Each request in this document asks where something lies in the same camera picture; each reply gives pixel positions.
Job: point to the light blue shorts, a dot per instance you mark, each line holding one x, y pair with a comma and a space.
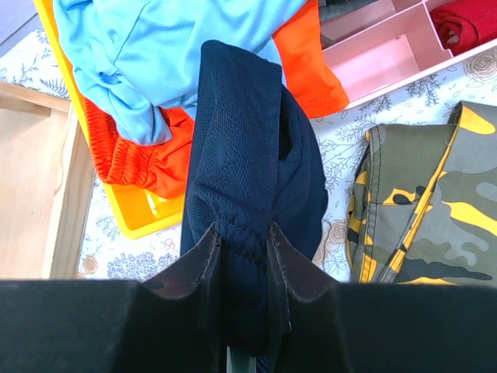
134, 58

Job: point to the grey garment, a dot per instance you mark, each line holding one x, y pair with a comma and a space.
342, 19

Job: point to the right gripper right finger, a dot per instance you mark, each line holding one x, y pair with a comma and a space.
317, 324

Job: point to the wooden clothes rack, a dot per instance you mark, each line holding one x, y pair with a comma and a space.
47, 178

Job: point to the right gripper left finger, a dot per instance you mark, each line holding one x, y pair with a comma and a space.
169, 323

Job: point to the camouflage shorts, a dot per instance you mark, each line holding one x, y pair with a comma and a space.
423, 209

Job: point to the red cloth in tray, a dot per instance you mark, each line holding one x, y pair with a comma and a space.
465, 24

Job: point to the navy blue shorts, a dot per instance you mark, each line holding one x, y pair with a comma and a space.
254, 160

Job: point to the yellow plastic bin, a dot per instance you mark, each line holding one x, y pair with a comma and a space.
138, 212

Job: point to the orange shorts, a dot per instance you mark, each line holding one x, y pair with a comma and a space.
162, 169

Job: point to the pink divided tray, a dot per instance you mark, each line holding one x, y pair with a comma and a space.
393, 53

